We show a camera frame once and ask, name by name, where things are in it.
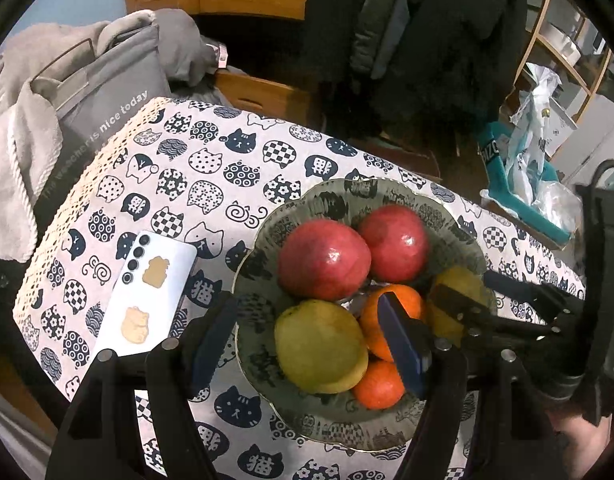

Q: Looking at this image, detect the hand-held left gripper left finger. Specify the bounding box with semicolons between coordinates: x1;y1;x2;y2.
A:
44;296;240;480

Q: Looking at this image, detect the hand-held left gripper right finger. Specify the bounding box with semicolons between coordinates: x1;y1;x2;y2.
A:
377;292;568;480

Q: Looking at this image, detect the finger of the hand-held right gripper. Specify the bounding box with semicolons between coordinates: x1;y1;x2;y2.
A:
483;270;586;317
429;284;562;347

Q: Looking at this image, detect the small yellow pear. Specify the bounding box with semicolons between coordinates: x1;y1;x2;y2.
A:
427;265;492;348

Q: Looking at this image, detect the large orange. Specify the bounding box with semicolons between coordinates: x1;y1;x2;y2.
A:
359;284;429;363

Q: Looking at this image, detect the small tangerine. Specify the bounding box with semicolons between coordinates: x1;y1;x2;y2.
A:
352;359;407;410

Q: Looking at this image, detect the large yellow-green pear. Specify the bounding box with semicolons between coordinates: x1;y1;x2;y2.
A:
273;299;370;395

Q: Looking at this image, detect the red apple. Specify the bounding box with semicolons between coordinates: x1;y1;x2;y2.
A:
278;219;373;302
358;204;432;283

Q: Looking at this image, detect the green patterned glass bowl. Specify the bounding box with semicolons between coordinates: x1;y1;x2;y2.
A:
232;177;498;453

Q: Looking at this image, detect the person's right forearm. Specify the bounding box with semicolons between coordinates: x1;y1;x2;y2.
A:
547;405;614;480

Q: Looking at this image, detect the white smartphone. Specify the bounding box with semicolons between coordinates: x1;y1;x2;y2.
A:
90;230;198;361

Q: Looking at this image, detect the clear plastic bag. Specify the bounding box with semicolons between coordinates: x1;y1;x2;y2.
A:
532;180;582;233

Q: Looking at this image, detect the teal cardboard box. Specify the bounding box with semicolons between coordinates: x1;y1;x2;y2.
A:
479;121;575;251

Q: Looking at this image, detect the white printed plastic bag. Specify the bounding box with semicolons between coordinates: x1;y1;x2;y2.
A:
504;62;562;196

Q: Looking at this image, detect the brown cardboard box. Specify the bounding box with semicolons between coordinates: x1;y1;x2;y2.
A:
352;132;445;183

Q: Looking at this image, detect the white patterned storage box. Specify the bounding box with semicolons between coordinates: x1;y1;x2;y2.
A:
542;105;582;158

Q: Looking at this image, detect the cat print tablecloth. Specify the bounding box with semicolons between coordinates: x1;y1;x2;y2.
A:
12;96;588;480

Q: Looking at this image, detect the wooden shelf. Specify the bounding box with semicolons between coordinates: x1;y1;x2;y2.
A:
502;0;614;126

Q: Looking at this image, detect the black hanging coat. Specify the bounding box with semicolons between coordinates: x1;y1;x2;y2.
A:
299;0;383;136
372;0;530;136

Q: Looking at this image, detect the metal pot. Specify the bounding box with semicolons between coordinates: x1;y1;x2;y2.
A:
542;22;582;61

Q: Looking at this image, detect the wooden drawer box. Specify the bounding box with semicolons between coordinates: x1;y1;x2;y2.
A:
214;67;318;126

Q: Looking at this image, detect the grey tote bag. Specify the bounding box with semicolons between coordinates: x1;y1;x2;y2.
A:
30;22;170;221

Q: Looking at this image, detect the grey clothing pile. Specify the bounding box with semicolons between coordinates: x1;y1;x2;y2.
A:
0;10;158;263

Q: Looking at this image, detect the dark green padded jacket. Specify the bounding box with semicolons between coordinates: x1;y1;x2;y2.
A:
349;0;428;81

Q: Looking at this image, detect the grey jacket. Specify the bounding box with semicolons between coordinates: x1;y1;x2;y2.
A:
154;9;220;86

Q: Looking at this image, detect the black cable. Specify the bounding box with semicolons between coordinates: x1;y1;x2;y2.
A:
589;159;614;196

